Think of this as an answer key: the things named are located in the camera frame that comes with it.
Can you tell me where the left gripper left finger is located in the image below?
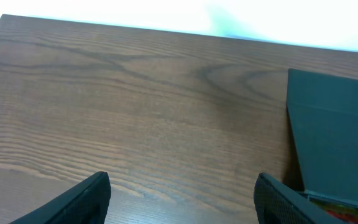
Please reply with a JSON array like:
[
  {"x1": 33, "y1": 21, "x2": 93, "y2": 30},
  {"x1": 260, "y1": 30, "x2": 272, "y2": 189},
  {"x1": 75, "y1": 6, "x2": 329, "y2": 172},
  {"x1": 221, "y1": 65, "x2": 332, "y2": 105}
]
[{"x1": 11, "y1": 171, "x2": 111, "y2": 224}]

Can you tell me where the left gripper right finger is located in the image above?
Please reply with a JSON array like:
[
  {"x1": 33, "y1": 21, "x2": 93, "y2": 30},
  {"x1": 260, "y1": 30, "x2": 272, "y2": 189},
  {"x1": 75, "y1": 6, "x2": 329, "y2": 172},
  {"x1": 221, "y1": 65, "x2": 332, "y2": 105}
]
[{"x1": 254, "y1": 173, "x2": 345, "y2": 224}]

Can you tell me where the green Haribo worms bag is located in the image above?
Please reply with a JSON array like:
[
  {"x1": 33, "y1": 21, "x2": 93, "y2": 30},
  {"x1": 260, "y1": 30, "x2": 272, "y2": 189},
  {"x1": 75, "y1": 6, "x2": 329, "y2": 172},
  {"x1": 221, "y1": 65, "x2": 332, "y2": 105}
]
[{"x1": 310, "y1": 199, "x2": 358, "y2": 224}]

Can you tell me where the dark green gift box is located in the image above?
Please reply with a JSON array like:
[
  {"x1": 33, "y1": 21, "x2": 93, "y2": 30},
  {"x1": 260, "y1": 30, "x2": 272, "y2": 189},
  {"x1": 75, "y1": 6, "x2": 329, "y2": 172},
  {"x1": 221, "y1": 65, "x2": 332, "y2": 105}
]
[{"x1": 287, "y1": 69, "x2": 358, "y2": 205}]

